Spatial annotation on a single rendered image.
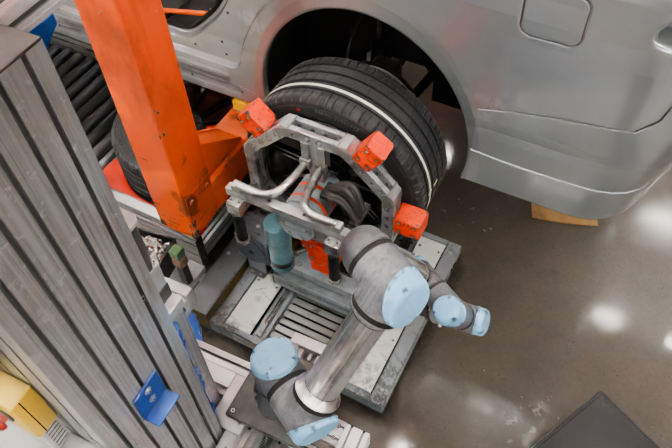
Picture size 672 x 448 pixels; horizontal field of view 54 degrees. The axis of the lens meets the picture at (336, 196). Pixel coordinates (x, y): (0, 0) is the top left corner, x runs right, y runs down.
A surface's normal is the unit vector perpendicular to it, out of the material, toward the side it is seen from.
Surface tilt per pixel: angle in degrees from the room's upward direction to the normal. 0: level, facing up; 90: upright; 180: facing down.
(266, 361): 7
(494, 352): 0
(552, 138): 90
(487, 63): 90
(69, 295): 90
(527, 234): 0
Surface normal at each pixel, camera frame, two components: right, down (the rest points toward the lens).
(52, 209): 0.90, 0.31
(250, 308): -0.04, -0.64
